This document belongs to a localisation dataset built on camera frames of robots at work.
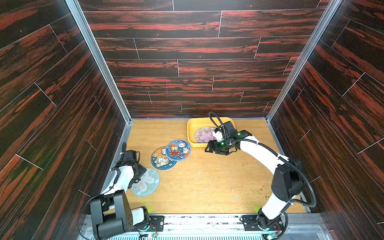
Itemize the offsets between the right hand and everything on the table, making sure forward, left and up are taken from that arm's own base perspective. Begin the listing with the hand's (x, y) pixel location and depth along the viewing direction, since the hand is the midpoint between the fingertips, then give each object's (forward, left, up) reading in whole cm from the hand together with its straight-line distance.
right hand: (212, 149), depth 88 cm
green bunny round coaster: (-19, +37, -12) cm, 44 cm away
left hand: (-13, +44, -10) cm, 47 cm away
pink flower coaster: (+19, +4, -10) cm, 22 cm away
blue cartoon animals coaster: (-2, +33, -11) cm, 35 cm away
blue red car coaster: (+6, +22, -12) cm, 26 cm away
